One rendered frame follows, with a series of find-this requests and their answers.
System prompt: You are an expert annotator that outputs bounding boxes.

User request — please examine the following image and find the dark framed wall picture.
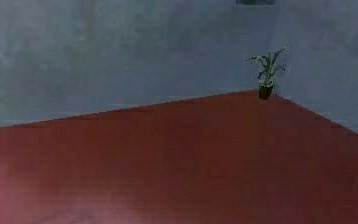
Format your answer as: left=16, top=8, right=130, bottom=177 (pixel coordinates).
left=235, top=0, right=276, bottom=6

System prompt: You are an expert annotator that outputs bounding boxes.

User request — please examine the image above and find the green house plant black pot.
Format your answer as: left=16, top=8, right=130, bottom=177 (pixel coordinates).
left=245, top=46, right=289, bottom=101

